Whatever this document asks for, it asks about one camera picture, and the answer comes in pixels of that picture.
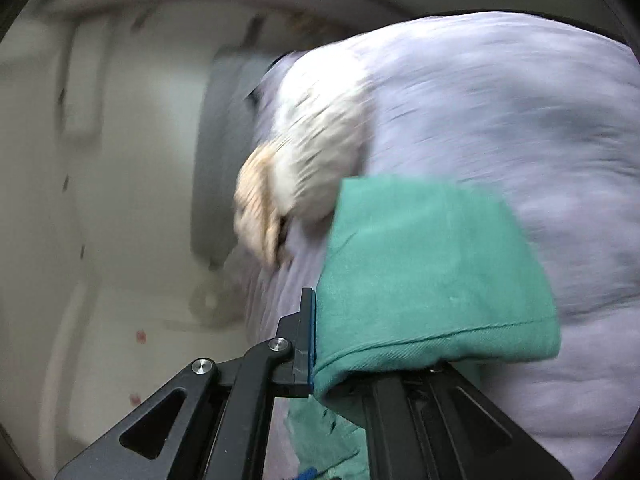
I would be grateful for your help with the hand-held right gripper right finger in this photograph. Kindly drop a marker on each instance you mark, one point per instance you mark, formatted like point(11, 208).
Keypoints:
point(395, 430)

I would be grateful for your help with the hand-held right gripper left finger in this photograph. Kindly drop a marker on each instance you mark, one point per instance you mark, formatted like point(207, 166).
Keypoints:
point(303, 345)

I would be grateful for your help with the green shirt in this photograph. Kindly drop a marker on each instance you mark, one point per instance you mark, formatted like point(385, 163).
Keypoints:
point(425, 280)

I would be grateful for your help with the cream fuzzy pillow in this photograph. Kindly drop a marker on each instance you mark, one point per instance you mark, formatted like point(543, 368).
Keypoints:
point(310, 155)

